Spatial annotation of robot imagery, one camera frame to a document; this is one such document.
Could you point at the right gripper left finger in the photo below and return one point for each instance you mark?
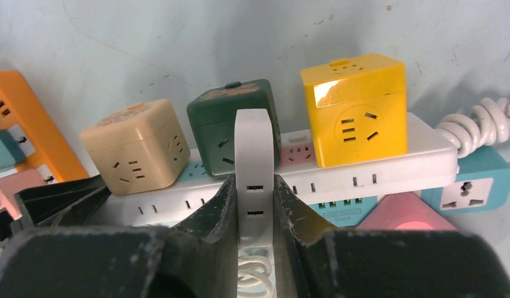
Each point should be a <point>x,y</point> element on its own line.
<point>195,258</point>

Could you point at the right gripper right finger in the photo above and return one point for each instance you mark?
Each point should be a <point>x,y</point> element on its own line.
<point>314,258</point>

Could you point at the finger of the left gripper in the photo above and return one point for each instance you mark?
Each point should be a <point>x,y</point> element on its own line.
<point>72,203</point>

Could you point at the teal small plug adapter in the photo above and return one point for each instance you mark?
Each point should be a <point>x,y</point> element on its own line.
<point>10,152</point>

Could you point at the beige cube plug adapter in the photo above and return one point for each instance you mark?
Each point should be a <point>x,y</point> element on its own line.
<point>138,149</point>

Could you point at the pink triangular power strip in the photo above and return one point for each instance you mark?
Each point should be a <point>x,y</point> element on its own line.
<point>404,211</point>

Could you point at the white multicolour power strip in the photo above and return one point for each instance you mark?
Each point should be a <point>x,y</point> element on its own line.
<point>431,161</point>

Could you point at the white plug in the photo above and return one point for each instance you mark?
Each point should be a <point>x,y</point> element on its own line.
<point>254,170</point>

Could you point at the orange power strip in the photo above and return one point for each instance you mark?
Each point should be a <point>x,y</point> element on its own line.
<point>46,150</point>

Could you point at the blue power strip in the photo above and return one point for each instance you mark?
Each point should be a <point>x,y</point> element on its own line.
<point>483,183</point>

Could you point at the yellow cube plug adapter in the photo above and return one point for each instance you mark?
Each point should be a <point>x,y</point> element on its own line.
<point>357,109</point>

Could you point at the dark green plug adapter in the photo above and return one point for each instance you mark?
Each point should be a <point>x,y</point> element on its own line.
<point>212,119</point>

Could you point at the pink small plug adapter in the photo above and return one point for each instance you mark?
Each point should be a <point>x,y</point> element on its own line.
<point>15,183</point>

